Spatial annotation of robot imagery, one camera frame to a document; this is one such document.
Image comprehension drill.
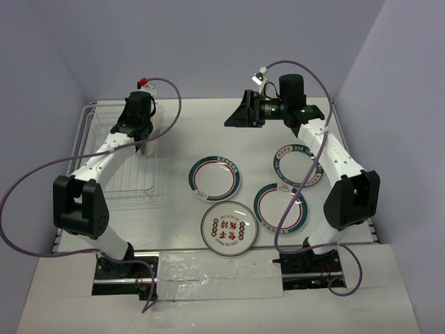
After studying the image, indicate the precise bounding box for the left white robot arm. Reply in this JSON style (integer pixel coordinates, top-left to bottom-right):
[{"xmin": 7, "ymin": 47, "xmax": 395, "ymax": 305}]
[{"xmin": 53, "ymin": 90, "xmax": 156, "ymax": 278}]

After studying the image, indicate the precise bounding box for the wire dish rack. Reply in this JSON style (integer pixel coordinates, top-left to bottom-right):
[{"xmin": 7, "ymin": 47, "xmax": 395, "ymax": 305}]
[{"xmin": 76, "ymin": 101, "xmax": 159, "ymax": 201}]

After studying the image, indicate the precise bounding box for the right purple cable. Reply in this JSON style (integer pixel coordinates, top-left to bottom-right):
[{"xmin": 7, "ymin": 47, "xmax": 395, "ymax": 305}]
[{"xmin": 274, "ymin": 61, "xmax": 364, "ymax": 296}]

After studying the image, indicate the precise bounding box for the hao shi plate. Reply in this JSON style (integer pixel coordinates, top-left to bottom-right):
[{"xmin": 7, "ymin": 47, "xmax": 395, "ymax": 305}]
[
  {"xmin": 140, "ymin": 102, "xmax": 164, "ymax": 156},
  {"xmin": 273, "ymin": 144, "xmax": 315, "ymax": 188}
]

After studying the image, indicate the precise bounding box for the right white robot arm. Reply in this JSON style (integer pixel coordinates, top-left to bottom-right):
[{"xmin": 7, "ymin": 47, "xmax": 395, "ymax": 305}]
[{"xmin": 224, "ymin": 74, "xmax": 380, "ymax": 272}]

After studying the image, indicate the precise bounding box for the red character plate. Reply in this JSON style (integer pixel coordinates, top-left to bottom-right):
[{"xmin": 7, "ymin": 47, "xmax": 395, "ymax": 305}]
[{"xmin": 200, "ymin": 201, "xmax": 258, "ymax": 257}]

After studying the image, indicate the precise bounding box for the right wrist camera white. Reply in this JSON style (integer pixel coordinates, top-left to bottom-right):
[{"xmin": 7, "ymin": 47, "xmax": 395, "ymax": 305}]
[{"xmin": 252, "ymin": 67, "xmax": 268, "ymax": 95}]

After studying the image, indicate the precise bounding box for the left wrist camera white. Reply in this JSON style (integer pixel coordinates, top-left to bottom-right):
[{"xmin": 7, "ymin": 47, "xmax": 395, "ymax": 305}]
[{"xmin": 137, "ymin": 78, "xmax": 157, "ymax": 97}]

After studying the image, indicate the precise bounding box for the teal red ring plate right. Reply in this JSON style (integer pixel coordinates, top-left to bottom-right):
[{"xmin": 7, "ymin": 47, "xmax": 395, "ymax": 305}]
[{"xmin": 253, "ymin": 183, "xmax": 308, "ymax": 234}]

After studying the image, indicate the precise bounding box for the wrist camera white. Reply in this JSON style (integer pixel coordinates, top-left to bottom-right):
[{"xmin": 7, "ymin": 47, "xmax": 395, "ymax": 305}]
[
  {"xmin": 252, "ymin": 67, "xmax": 268, "ymax": 95},
  {"xmin": 137, "ymin": 78, "xmax": 157, "ymax": 97}
]

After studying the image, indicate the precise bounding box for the purple cable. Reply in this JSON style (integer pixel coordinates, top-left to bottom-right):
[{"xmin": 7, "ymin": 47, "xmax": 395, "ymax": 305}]
[
  {"xmin": 274, "ymin": 61, "xmax": 364, "ymax": 296},
  {"xmin": 0, "ymin": 77, "xmax": 182, "ymax": 314}
]

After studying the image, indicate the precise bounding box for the teal red ring plate centre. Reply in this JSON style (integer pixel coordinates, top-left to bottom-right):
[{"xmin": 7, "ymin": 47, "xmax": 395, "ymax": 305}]
[{"xmin": 188, "ymin": 156, "xmax": 241, "ymax": 203}]

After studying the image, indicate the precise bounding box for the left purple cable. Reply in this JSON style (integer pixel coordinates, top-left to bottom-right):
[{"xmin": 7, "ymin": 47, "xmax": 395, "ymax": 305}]
[{"xmin": 0, "ymin": 77, "xmax": 182, "ymax": 314}]

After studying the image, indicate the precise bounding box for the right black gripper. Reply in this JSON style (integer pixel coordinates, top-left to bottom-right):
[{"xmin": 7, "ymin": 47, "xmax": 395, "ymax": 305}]
[{"xmin": 225, "ymin": 89, "xmax": 289, "ymax": 128}]

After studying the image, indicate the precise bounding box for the teal red ring plate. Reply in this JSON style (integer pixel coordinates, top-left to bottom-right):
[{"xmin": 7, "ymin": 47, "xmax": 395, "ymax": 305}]
[
  {"xmin": 253, "ymin": 183, "xmax": 308, "ymax": 234},
  {"xmin": 188, "ymin": 156, "xmax": 241, "ymax": 203}
]

